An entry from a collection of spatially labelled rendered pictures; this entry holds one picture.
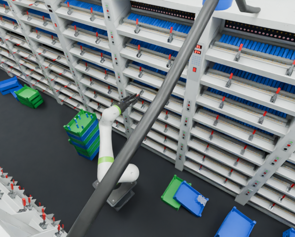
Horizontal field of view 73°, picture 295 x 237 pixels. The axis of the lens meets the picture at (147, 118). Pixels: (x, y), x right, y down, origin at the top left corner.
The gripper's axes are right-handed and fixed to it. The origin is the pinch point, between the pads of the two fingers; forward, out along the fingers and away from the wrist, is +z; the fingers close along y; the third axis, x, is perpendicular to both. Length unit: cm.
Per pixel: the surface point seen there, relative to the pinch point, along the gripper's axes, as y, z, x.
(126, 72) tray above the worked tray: -14.0, 4.3, 17.5
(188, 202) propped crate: 74, -6, -93
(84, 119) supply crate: -61, -11, -50
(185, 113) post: 45.9, 6.5, -0.5
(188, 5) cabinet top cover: 38, -9, 78
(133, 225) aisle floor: 39, -50, -108
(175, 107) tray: 35.7, 8.7, -0.7
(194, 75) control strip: 48, -1, 37
